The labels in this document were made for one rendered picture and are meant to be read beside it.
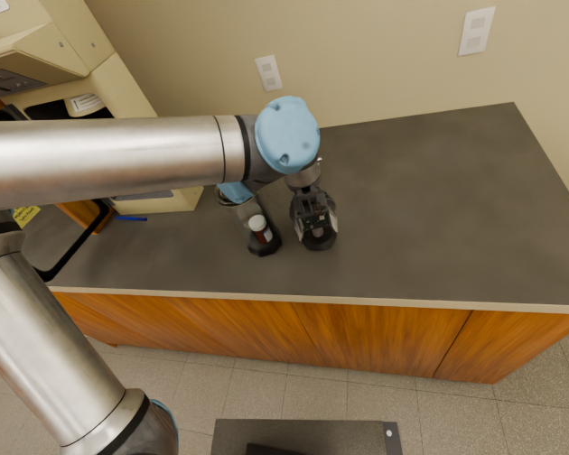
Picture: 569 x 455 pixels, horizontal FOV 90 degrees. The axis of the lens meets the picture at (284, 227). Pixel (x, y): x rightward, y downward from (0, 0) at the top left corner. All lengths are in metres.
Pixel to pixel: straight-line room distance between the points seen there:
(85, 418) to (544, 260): 0.84
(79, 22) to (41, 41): 0.11
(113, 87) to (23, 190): 0.58
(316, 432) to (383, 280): 0.33
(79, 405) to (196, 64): 1.05
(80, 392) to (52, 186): 0.26
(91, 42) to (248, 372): 1.50
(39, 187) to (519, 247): 0.83
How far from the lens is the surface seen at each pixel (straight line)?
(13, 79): 0.90
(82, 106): 0.96
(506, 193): 0.92
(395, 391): 1.59
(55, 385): 0.47
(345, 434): 0.63
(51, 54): 0.80
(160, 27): 1.22
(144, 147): 0.30
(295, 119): 0.33
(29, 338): 0.46
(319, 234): 0.74
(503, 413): 1.66
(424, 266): 0.74
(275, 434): 0.65
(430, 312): 0.84
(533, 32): 1.20
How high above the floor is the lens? 1.57
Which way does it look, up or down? 48 degrees down
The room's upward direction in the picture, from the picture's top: 22 degrees counter-clockwise
